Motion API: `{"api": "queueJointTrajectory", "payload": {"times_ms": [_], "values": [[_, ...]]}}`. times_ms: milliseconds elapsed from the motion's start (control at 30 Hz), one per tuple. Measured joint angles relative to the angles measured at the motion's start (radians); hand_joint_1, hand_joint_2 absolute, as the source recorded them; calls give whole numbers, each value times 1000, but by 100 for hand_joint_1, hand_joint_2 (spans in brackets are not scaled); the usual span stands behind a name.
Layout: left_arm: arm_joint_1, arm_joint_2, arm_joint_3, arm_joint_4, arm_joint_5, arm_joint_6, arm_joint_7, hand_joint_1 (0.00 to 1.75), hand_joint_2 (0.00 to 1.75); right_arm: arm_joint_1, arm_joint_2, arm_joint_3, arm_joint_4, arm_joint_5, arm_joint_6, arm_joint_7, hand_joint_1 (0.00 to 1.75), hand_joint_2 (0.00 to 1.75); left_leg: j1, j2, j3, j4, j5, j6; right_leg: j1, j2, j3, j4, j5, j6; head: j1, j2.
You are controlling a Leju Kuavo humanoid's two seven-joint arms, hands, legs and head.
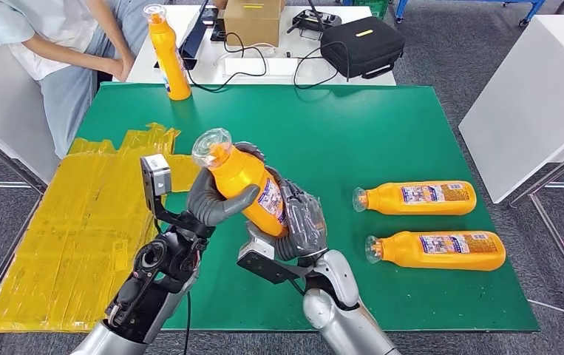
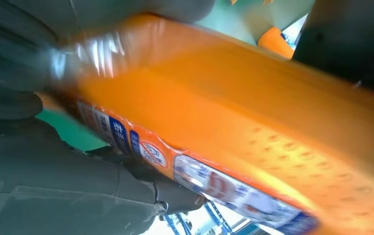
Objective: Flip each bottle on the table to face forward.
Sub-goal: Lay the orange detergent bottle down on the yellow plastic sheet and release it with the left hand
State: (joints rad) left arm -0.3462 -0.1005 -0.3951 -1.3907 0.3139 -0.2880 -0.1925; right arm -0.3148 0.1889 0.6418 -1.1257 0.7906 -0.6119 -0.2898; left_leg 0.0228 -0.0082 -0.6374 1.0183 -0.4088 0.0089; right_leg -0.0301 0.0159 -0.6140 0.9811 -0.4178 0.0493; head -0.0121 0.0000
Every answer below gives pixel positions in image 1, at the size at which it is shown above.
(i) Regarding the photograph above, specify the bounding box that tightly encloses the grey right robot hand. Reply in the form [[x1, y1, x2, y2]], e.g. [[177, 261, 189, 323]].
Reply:
[[273, 180, 328, 260]]

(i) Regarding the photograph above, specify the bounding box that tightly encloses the orange plastic bottle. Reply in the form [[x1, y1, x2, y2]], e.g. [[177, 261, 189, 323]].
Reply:
[[191, 128, 290, 239], [364, 230, 507, 272], [143, 4, 192, 101], [352, 180, 478, 217]]

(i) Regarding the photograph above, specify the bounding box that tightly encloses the green table mat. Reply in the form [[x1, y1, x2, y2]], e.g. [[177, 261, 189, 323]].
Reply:
[[68, 82, 540, 333]]

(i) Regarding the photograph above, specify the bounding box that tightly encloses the white desk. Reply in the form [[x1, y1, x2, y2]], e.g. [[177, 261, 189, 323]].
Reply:
[[126, 4, 397, 87]]

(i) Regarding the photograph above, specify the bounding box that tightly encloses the black carrying case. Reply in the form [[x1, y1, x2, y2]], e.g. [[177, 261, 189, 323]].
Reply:
[[319, 16, 406, 81]]

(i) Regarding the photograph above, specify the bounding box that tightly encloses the black remote controller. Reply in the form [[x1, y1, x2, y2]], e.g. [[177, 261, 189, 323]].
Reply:
[[286, 0, 342, 40]]

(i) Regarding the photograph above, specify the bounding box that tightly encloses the brown cardboard box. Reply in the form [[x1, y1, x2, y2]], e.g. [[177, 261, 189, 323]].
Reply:
[[223, 0, 285, 47]]

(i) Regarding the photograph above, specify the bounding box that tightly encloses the dark blue laptop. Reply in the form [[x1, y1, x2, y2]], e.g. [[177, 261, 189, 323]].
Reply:
[[177, 0, 211, 60]]

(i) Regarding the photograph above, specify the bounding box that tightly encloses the yellow plastic sheet stack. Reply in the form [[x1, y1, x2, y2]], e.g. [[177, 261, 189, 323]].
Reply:
[[0, 122, 200, 334]]

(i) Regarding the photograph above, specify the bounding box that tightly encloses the white table with metal legs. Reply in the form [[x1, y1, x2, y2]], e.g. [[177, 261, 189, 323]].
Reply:
[[458, 14, 564, 307], [0, 29, 62, 195]]

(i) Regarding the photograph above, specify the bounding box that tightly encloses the blue metal shelf rack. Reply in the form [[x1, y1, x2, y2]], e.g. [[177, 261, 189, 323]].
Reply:
[[395, 0, 547, 28]]

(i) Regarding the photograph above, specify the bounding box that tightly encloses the person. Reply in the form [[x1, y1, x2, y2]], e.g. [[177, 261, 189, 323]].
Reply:
[[0, 0, 157, 160]]

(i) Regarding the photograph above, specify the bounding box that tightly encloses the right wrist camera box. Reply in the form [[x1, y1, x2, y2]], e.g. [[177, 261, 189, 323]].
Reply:
[[236, 223, 312, 285]]

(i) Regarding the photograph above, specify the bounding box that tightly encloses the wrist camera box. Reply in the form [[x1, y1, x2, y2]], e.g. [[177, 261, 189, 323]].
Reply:
[[139, 154, 185, 231], [236, 223, 312, 285]]

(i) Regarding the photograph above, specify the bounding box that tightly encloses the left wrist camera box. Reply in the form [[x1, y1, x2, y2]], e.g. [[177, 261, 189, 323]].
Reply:
[[139, 154, 185, 231]]

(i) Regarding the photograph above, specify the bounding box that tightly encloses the black cable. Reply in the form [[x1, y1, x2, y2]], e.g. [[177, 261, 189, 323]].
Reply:
[[293, 40, 351, 90], [183, 31, 268, 93]]

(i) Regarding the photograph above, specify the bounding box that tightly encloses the white cable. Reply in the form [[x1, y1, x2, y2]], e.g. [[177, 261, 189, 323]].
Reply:
[[528, 296, 564, 316]]

